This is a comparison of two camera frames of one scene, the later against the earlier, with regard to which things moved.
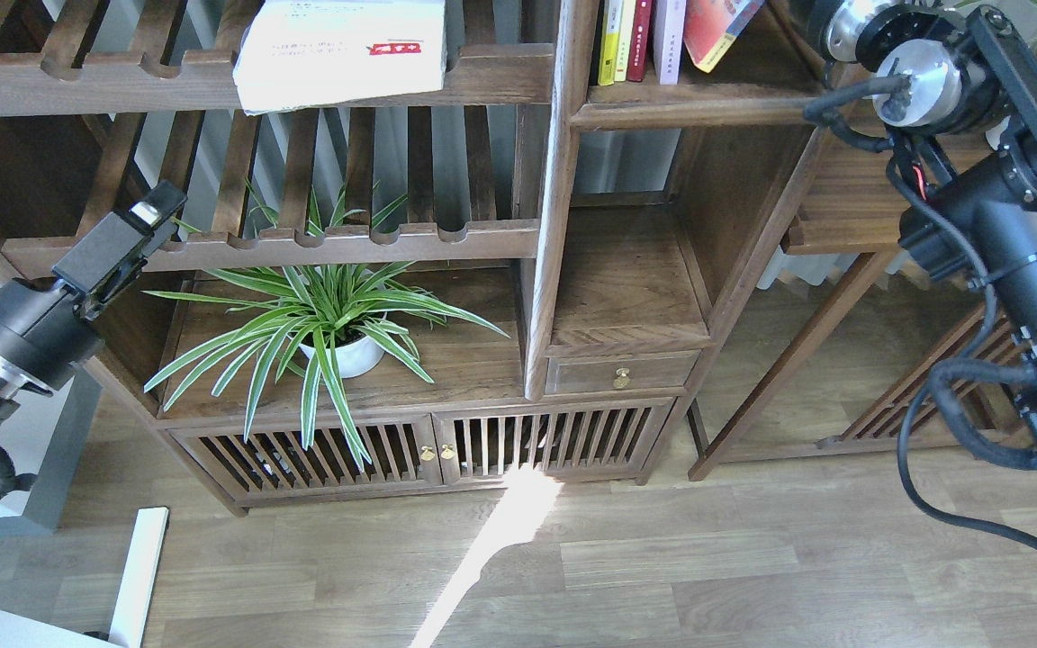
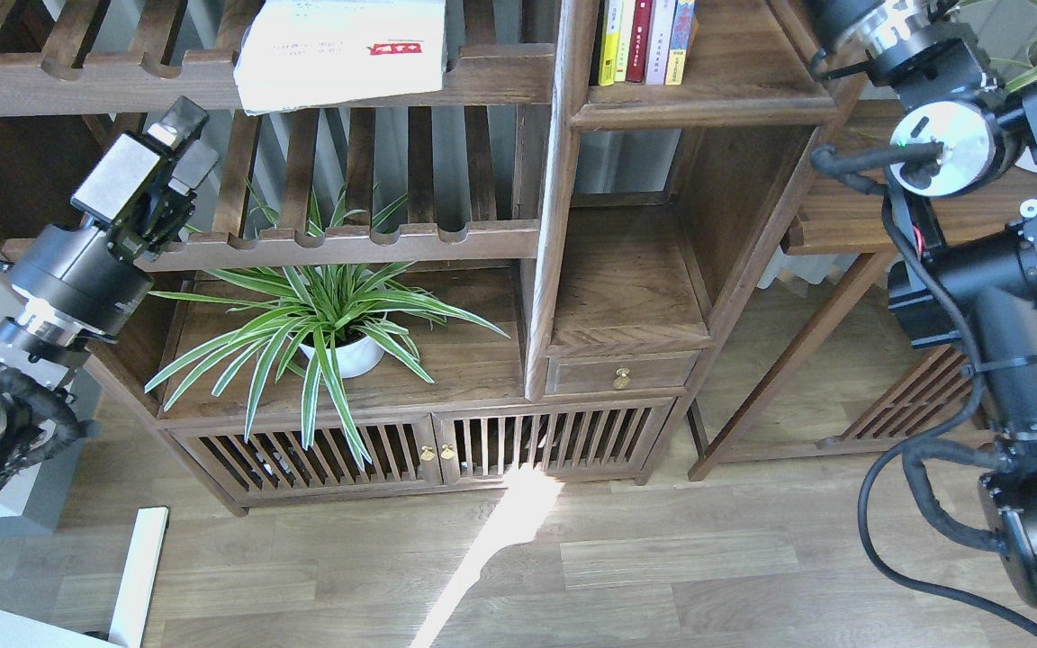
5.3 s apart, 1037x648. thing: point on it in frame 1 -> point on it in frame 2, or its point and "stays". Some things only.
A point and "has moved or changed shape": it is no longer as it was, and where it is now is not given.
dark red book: (639, 40) stays
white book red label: (301, 52) stays
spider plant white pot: (323, 330) stays
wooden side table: (961, 405) stays
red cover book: (710, 26) -> (682, 25)
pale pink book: (668, 26) has moved or changed shape
